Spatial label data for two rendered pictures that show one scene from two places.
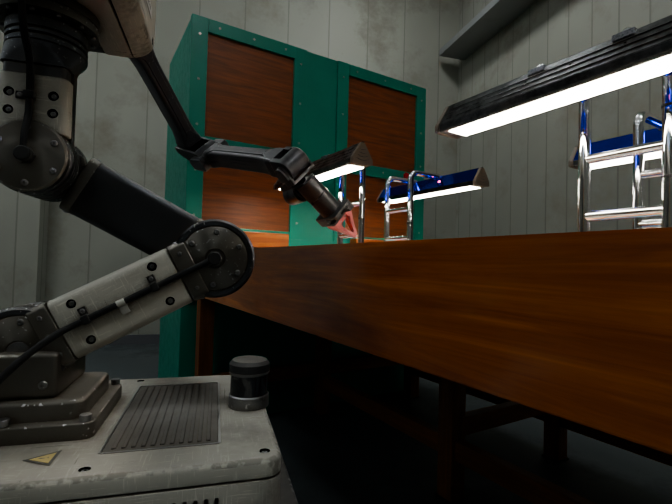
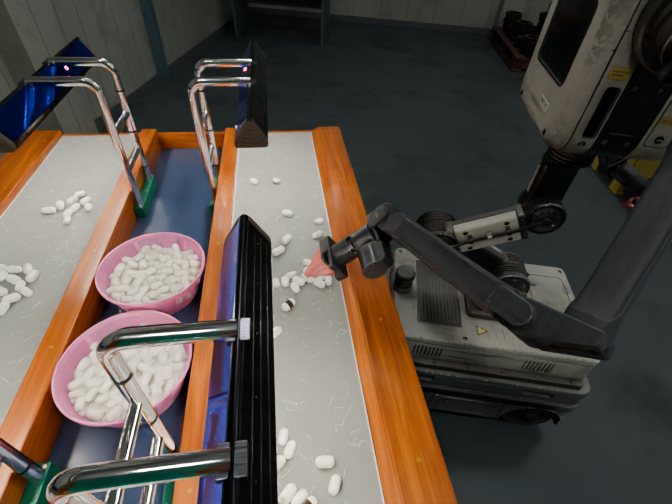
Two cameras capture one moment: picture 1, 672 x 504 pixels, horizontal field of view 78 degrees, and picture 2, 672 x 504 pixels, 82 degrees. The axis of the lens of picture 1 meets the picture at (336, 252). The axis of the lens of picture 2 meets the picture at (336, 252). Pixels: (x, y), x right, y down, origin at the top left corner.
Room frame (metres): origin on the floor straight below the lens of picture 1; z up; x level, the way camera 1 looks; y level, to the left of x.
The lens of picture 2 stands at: (1.71, 0.25, 1.51)
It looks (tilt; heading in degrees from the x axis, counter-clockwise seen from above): 43 degrees down; 201
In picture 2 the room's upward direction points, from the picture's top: 4 degrees clockwise
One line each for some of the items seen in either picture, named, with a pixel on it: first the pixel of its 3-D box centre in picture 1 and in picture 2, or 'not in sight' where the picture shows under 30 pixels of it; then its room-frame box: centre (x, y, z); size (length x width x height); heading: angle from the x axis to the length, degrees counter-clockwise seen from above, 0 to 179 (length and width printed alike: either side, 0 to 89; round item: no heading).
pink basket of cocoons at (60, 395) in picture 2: not in sight; (131, 372); (1.48, -0.29, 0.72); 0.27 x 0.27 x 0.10
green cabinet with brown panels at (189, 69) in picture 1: (301, 159); not in sight; (2.36, 0.21, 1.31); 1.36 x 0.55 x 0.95; 121
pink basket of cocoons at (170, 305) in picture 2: not in sight; (156, 277); (1.24, -0.44, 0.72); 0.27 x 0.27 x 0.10
